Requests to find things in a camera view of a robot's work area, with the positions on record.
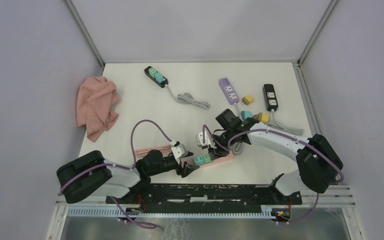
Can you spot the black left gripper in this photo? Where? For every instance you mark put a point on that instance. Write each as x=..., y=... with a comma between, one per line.
x=186, y=169

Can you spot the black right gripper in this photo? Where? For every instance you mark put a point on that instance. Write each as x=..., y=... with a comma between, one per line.
x=218, y=152

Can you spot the pink power strip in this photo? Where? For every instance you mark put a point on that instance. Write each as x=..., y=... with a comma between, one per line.
x=230, y=156

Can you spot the green charger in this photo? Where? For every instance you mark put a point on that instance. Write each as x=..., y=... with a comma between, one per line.
x=207, y=158

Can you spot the teal charger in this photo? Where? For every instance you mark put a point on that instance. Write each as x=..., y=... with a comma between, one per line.
x=199, y=160
x=152, y=72

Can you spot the teal usb charger plug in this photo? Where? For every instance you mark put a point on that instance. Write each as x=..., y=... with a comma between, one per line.
x=246, y=114

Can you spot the yellow usb charger plug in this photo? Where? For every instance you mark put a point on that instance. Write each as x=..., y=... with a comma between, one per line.
x=247, y=100

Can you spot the purple power strip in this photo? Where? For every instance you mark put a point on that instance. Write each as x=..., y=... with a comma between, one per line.
x=228, y=91

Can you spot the black power strip white sockets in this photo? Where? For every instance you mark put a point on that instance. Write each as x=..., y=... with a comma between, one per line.
x=270, y=97

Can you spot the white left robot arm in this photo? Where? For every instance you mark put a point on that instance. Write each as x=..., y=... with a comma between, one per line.
x=94, y=175

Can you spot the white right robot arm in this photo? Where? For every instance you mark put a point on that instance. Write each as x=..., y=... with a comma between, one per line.
x=318, y=165

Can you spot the black power strip far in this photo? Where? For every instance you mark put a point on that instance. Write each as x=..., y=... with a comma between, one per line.
x=162, y=85

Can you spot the pink cloth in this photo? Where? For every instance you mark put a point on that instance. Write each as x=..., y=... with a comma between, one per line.
x=94, y=106

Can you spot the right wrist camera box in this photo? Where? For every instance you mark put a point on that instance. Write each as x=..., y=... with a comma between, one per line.
x=205, y=140

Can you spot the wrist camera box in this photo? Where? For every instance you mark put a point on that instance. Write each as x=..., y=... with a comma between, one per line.
x=179, y=151
x=205, y=140

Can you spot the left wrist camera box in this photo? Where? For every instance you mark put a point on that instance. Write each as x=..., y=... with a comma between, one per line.
x=179, y=151

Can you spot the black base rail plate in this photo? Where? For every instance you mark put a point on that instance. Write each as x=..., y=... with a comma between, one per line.
x=173, y=198

